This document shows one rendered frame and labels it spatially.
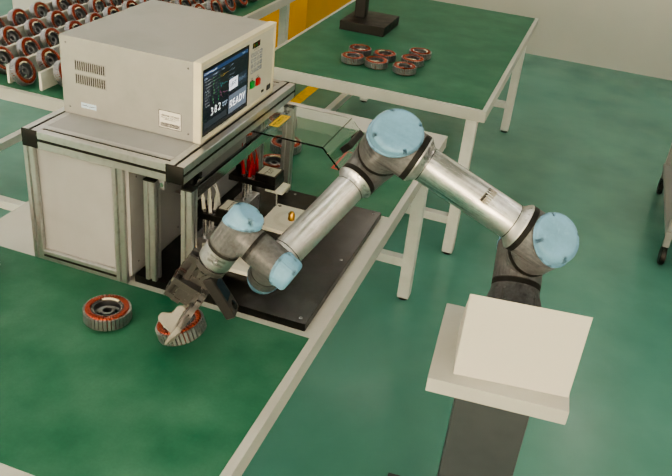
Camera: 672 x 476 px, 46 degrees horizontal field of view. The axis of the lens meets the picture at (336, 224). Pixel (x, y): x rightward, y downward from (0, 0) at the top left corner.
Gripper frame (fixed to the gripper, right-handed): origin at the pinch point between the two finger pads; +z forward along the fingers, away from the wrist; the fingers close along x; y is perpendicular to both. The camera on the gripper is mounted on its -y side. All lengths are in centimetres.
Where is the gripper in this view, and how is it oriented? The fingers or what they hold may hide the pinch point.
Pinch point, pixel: (176, 327)
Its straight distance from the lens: 184.4
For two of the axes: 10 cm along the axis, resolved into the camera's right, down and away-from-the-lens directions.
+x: -1.0, 4.6, -8.8
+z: -5.7, 7.0, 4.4
